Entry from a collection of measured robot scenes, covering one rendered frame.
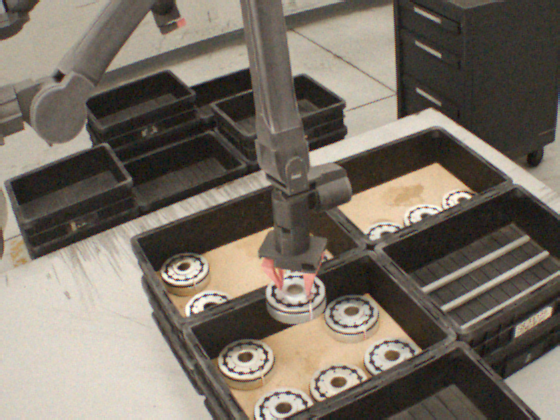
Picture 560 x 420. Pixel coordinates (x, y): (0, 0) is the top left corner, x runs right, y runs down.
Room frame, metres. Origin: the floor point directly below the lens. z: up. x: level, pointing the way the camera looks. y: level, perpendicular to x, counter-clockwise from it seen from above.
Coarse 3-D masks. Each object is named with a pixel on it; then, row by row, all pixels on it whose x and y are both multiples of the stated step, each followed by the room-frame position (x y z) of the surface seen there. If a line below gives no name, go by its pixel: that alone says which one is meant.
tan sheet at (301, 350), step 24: (384, 312) 1.05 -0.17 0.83; (288, 336) 1.01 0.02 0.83; (312, 336) 1.01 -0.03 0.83; (384, 336) 0.98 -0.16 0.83; (408, 336) 0.97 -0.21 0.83; (216, 360) 0.97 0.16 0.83; (288, 360) 0.95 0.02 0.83; (312, 360) 0.94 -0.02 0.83; (336, 360) 0.94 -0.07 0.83; (360, 360) 0.93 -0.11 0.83; (288, 384) 0.89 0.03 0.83
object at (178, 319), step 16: (256, 192) 1.36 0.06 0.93; (208, 208) 1.32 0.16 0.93; (176, 224) 1.27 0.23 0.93; (336, 224) 1.22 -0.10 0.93; (352, 240) 1.16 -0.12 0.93; (144, 256) 1.17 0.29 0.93; (336, 256) 1.12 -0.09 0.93; (160, 288) 1.07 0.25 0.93; (224, 304) 1.01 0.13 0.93; (176, 320) 0.98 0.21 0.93; (192, 320) 0.98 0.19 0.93
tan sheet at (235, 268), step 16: (240, 240) 1.32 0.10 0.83; (256, 240) 1.32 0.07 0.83; (208, 256) 1.28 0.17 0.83; (224, 256) 1.27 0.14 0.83; (240, 256) 1.27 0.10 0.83; (256, 256) 1.26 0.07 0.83; (160, 272) 1.24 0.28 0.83; (224, 272) 1.22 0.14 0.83; (240, 272) 1.22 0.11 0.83; (256, 272) 1.21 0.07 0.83; (208, 288) 1.18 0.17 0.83; (224, 288) 1.17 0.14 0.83; (240, 288) 1.17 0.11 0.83; (256, 288) 1.16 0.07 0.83; (176, 304) 1.13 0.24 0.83
